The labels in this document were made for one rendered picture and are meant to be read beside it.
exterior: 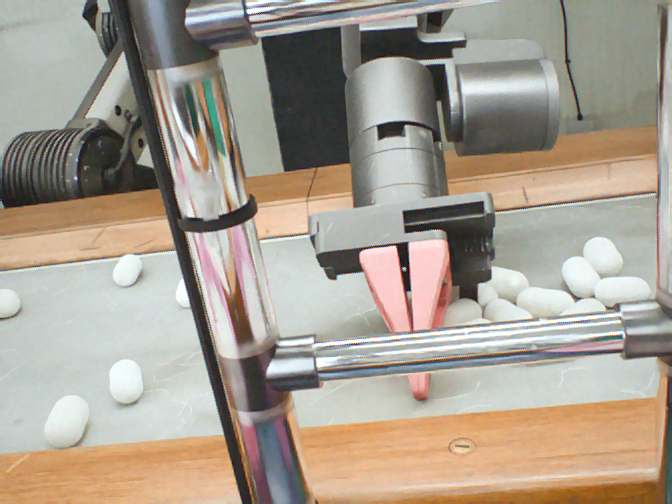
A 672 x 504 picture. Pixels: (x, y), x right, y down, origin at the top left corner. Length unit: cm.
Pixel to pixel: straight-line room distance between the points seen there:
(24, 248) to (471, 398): 46
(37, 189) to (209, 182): 77
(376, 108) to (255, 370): 24
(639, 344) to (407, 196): 20
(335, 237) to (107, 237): 34
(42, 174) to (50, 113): 198
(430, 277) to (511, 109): 12
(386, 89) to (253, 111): 222
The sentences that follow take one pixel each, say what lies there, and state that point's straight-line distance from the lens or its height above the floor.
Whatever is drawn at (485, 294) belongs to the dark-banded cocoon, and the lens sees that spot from 49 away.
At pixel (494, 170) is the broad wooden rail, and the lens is 68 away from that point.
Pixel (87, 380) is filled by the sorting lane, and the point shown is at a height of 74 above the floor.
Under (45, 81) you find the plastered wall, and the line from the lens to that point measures 295.
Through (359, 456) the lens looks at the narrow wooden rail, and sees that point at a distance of 35.
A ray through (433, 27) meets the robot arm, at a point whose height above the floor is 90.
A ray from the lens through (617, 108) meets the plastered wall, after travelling 262.
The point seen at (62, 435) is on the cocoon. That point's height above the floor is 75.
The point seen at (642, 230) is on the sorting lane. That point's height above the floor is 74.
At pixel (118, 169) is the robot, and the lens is 101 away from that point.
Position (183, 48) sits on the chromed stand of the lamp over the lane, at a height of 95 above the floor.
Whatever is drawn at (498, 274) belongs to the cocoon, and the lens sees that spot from 50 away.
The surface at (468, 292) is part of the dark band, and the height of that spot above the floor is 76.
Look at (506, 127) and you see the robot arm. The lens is 48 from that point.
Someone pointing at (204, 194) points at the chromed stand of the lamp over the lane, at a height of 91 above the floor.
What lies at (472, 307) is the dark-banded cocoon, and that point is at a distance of 47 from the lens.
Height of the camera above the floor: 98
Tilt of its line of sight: 23 degrees down
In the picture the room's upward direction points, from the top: 10 degrees counter-clockwise
